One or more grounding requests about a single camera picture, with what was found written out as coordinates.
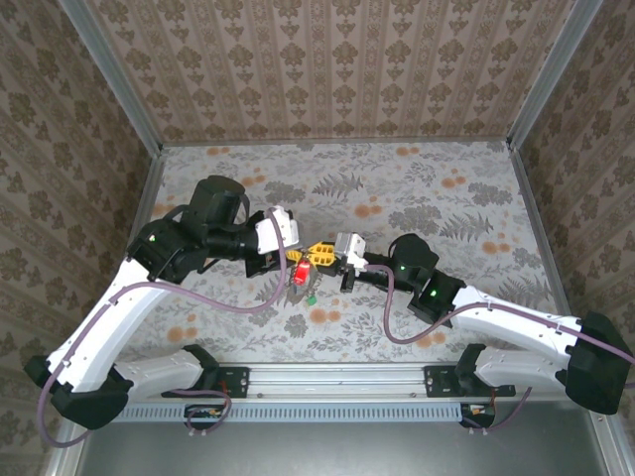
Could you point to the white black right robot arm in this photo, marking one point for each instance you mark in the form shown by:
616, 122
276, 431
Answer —
521, 322

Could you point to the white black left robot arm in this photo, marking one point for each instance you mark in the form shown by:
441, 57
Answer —
99, 322

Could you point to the floral patterned table cover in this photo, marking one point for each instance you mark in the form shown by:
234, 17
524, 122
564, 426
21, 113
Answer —
446, 198

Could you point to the grey metal panel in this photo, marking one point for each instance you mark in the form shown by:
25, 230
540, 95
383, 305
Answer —
337, 451

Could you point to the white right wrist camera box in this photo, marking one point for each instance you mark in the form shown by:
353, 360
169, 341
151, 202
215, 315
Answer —
349, 245

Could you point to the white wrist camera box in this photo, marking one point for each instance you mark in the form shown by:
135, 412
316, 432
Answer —
349, 245
278, 230

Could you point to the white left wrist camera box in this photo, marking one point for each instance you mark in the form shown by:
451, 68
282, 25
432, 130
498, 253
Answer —
278, 230

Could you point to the aluminium table side rail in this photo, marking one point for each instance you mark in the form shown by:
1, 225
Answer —
151, 188
538, 223

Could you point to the aluminium mounting rail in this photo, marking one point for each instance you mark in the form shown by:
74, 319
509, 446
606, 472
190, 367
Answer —
337, 382

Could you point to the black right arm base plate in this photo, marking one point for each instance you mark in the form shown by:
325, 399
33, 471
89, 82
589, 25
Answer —
439, 382

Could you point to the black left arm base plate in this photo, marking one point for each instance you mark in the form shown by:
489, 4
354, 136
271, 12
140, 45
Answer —
235, 382

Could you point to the aluminium corner post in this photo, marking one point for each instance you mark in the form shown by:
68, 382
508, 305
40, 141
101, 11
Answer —
120, 84
553, 74

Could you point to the aluminium frame bar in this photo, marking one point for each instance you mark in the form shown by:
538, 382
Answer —
64, 458
607, 446

